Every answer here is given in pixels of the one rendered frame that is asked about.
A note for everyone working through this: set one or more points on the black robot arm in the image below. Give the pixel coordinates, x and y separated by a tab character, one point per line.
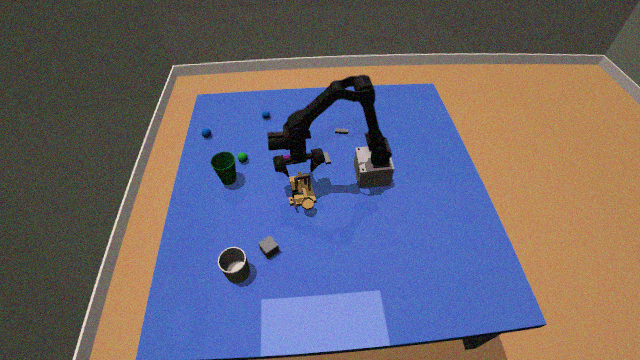
295	130

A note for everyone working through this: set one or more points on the green cup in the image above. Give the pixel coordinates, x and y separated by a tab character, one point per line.
224	165

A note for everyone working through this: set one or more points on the grey cup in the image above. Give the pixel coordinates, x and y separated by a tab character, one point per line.
233	263

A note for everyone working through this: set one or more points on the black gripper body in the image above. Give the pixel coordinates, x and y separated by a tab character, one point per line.
298	157

